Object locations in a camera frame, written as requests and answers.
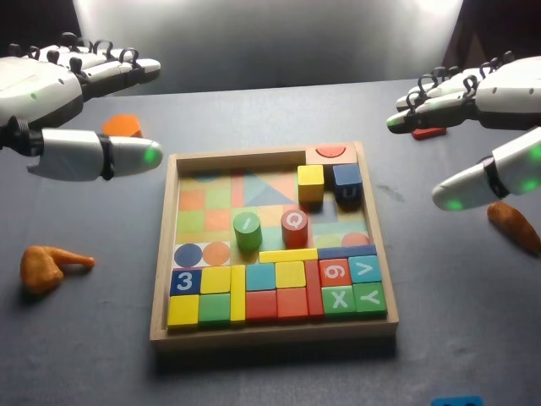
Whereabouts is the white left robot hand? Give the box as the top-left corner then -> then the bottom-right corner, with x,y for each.
0,31 -> 164,183

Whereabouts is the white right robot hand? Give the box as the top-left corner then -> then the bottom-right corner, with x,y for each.
386,50 -> 541,212

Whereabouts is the red cylinder block letter Q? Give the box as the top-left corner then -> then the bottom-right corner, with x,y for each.
281,210 -> 314,249

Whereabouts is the green cylinder block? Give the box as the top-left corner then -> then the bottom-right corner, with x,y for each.
232,211 -> 263,251

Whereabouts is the red piece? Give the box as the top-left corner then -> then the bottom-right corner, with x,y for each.
412,126 -> 448,140

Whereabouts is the orange hexagon block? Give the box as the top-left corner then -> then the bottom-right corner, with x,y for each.
102,113 -> 143,139

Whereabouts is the blue cube block letter U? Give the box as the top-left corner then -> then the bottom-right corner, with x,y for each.
331,163 -> 363,206

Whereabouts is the yellow cube block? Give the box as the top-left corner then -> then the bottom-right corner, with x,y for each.
167,294 -> 200,330
275,261 -> 307,289
200,266 -> 232,295
298,164 -> 325,203

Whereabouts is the blue object bottom edge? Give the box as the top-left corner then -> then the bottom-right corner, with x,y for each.
430,395 -> 485,406

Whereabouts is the orange toy fried chicken piece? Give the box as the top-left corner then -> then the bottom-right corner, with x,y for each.
486,201 -> 541,257

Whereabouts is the orange toy chicken drumstick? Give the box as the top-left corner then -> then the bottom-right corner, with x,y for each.
19,245 -> 96,296

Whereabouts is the grey table cloth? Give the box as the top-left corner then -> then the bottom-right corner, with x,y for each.
0,78 -> 541,406

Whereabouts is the wooden puzzle tray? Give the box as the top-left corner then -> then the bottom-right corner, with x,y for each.
148,141 -> 401,350

